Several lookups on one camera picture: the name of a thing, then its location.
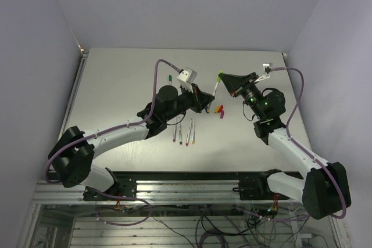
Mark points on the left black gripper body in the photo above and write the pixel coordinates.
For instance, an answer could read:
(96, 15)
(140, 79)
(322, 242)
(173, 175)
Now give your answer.
(186, 101)

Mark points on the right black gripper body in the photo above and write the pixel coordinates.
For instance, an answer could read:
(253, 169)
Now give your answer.
(251, 95)

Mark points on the light green pen cap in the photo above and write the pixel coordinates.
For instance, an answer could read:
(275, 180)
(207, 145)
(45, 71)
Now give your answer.
(219, 76)

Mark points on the light green end pen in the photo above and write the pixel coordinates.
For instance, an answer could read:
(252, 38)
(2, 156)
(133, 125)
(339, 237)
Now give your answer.
(217, 82)

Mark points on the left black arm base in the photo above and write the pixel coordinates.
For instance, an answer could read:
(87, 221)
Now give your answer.
(116, 191)

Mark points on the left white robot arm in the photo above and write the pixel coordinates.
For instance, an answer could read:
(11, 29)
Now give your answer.
(73, 155)

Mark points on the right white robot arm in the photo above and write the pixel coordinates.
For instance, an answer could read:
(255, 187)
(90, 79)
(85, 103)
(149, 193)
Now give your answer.
(323, 188)

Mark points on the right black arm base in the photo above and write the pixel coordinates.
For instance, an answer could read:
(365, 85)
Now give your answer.
(254, 185)

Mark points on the magenta end white pen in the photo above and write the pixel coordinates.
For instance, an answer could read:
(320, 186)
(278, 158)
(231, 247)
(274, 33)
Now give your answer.
(175, 130)

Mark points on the blue end white pen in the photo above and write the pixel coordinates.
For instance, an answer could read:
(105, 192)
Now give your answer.
(180, 135)

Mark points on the yellow end white pen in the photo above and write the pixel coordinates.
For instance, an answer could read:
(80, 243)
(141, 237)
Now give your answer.
(193, 131)

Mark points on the red end white pen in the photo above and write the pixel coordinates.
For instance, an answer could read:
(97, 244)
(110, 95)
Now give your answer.
(189, 132)

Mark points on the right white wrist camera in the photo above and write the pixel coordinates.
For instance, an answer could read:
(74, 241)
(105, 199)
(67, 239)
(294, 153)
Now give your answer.
(266, 72)

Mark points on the aluminium rail frame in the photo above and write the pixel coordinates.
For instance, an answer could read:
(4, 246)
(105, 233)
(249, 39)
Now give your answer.
(175, 210)

